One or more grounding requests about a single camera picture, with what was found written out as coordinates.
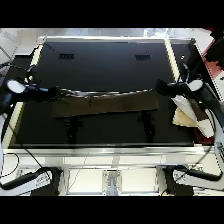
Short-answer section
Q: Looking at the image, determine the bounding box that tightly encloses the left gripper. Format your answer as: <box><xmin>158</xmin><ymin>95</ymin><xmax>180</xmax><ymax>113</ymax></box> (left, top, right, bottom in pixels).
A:
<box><xmin>39</xmin><ymin>85</ymin><xmax>62</xmax><ymax>100</ymax></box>

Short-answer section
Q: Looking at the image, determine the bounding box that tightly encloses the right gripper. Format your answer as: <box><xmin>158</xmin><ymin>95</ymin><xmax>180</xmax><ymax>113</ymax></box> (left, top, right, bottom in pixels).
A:
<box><xmin>154</xmin><ymin>78</ymin><xmax>175</xmax><ymax>98</ymax></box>

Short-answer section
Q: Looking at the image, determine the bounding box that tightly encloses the brown garment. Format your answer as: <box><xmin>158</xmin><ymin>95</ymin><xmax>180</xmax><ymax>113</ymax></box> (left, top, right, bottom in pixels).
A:
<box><xmin>51</xmin><ymin>89</ymin><xmax>161</xmax><ymax>119</ymax></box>

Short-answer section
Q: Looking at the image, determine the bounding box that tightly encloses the beige garment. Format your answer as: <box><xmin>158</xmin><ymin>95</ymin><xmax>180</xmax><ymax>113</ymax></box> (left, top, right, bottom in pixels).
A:
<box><xmin>171</xmin><ymin>105</ymin><xmax>200</xmax><ymax>129</ymax></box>

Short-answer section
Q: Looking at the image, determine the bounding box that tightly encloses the white garment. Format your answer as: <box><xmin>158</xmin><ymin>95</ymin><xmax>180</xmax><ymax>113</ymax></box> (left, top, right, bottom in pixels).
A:
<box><xmin>173</xmin><ymin>94</ymin><xmax>216</xmax><ymax>139</ymax></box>

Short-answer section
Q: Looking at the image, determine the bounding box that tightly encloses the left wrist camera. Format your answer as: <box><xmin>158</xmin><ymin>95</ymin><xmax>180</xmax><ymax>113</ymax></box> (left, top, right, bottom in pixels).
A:
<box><xmin>25</xmin><ymin>64</ymin><xmax>37</xmax><ymax>82</ymax></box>

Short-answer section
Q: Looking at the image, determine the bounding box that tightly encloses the black cable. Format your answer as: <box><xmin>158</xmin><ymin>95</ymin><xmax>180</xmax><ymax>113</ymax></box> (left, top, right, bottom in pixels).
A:
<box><xmin>3</xmin><ymin>129</ymin><xmax>46</xmax><ymax>168</ymax></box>

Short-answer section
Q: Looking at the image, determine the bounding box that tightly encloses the silver frame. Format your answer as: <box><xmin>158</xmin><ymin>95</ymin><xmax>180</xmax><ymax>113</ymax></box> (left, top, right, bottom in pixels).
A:
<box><xmin>6</xmin><ymin>145</ymin><xmax>221</xmax><ymax>197</ymax></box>

